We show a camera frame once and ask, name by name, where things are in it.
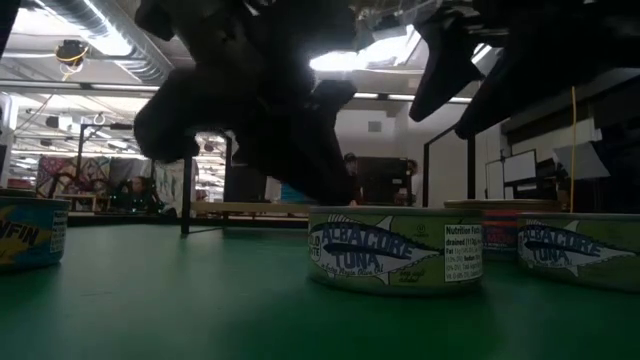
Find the white printed cloth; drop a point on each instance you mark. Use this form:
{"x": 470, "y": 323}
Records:
{"x": 172, "y": 187}

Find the green albacore tuna can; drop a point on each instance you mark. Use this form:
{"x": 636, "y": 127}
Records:
{"x": 575, "y": 250}
{"x": 375, "y": 250}

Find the blue yellowfin tuna can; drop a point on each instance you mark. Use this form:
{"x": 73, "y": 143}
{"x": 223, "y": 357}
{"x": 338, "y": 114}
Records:
{"x": 30, "y": 235}

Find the grey angled panel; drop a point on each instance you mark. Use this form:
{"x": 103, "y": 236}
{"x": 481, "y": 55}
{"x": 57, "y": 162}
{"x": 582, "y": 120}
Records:
{"x": 582, "y": 162}

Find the wooden shelf with black frame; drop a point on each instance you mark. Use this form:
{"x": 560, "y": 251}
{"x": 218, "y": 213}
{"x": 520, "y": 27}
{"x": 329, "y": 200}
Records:
{"x": 250, "y": 207}

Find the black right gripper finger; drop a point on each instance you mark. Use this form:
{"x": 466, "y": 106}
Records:
{"x": 495, "y": 95}
{"x": 447, "y": 60}

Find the silver ventilation duct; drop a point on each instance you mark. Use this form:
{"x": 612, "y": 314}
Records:
{"x": 140, "y": 65}

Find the black ceiling-mounted device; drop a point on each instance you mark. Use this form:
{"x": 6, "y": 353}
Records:
{"x": 70, "y": 52}

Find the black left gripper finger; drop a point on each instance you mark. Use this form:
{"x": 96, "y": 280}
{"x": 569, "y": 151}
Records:
{"x": 175, "y": 120}
{"x": 300, "y": 155}

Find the long ceiling light bar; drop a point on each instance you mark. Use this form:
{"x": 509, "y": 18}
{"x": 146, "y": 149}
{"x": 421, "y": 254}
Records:
{"x": 125, "y": 87}

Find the white board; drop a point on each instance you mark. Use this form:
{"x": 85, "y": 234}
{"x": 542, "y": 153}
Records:
{"x": 520, "y": 167}

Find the black background rig frame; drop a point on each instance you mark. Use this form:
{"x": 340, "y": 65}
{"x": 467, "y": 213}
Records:
{"x": 120, "y": 126}

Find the person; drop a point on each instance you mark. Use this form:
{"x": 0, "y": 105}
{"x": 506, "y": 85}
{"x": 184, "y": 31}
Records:
{"x": 136, "y": 192}
{"x": 351, "y": 175}
{"x": 413, "y": 180}

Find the black metal table frame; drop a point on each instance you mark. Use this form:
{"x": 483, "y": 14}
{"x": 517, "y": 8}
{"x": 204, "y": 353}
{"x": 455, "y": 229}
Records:
{"x": 125, "y": 220}

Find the green table mat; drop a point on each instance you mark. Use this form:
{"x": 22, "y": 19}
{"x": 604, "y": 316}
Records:
{"x": 200, "y": 310}

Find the grey wall vent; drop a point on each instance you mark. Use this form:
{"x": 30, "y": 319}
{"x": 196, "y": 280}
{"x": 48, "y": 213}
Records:
{"x": 374, "y": 126}

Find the colourful patterned cloth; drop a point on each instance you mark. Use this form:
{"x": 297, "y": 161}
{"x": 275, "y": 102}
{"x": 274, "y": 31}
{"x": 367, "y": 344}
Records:
{"x": 95, "y": 170}

